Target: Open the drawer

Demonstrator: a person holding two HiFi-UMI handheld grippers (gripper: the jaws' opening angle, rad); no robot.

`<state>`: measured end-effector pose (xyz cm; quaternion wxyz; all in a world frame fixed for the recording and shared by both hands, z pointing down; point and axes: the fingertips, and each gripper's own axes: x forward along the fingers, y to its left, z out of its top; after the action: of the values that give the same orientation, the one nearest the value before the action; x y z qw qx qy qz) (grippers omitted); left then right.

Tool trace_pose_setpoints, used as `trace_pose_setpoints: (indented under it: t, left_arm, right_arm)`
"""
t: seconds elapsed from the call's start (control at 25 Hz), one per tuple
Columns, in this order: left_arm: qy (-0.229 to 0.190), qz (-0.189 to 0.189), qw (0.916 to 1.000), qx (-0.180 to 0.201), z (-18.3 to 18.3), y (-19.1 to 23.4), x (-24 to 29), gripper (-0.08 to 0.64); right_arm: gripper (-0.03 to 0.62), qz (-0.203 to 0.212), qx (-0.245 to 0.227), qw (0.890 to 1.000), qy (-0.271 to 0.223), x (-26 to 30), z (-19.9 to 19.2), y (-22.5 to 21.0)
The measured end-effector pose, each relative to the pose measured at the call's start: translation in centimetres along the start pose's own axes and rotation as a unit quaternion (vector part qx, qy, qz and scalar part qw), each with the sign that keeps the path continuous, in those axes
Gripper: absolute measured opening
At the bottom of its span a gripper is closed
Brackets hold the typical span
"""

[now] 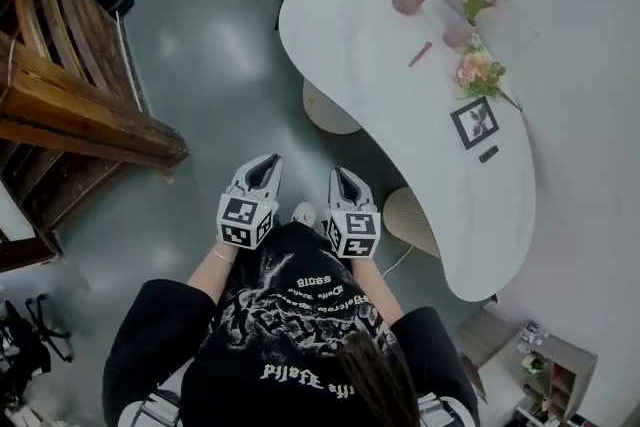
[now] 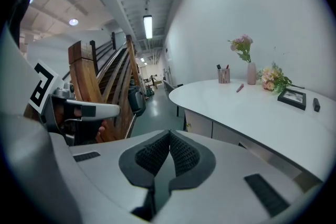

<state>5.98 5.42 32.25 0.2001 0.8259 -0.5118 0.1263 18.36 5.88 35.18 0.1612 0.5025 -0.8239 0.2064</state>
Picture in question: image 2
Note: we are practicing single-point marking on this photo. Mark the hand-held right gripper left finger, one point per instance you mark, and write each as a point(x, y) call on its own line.
point(105, 178)

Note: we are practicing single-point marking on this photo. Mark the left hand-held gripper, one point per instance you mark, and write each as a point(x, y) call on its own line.
point(43, 86)

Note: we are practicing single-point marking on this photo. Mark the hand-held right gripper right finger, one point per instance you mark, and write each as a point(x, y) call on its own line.
point(223, 178)

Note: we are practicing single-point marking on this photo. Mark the white curved desk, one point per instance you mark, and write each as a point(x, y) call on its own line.
point(236, 107)

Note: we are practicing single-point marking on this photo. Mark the person's left hand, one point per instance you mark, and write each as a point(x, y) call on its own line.
point(101, 130)

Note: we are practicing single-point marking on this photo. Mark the black hard case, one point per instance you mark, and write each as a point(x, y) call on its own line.
point(136, 99)

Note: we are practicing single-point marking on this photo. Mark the green and red machine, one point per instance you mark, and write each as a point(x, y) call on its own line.
point(148, 91)

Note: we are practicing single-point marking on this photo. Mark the cardboard box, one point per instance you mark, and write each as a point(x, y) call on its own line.
point(157, 84)

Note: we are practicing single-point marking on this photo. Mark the pink pen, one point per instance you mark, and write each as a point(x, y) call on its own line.
point(239, 88)

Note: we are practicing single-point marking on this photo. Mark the round ceiling spotlight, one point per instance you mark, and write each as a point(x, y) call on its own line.
point(73, 21)

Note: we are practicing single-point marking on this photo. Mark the ceiling tube light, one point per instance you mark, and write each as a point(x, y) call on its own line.
point(147, 26)

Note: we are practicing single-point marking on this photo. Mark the pink pen holder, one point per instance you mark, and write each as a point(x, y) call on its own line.
point(224, 77)

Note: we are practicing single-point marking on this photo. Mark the peach and yellow flower bouquet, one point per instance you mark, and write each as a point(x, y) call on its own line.
point(271, 78)

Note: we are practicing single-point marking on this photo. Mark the small black device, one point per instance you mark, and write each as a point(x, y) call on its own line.
point(316, 105)

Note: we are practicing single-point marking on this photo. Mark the pink flower bunch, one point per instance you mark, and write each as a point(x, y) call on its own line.
point(242, 43)

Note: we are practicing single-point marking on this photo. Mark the black picture frame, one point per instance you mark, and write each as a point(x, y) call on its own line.
point(292, 98)

